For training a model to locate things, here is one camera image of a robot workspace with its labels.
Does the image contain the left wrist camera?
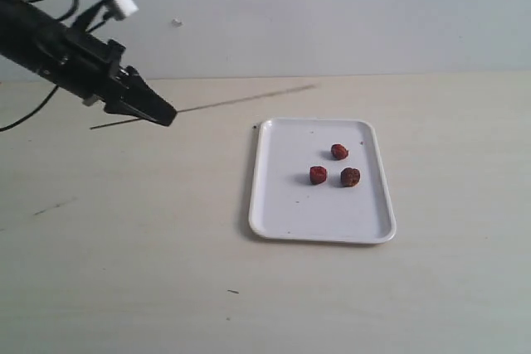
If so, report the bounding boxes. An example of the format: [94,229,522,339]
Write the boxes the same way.
[71,0,139,33]

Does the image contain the thin wooden skewer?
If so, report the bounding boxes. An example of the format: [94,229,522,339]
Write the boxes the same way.
[89,85,318,130]

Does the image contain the white plastic tray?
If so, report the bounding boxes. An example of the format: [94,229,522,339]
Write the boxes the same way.
[248,118,397,245]

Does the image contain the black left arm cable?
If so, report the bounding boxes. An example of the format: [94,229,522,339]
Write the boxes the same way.
[0,0,80,133]

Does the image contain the brown meatball piece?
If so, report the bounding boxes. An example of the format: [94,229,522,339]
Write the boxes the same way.
[340,167,361,187]

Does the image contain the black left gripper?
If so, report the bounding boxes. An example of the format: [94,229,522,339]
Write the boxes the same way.
[57,25,177,126]

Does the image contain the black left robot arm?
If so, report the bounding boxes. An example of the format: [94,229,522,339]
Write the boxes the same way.
[1,0,178,127]

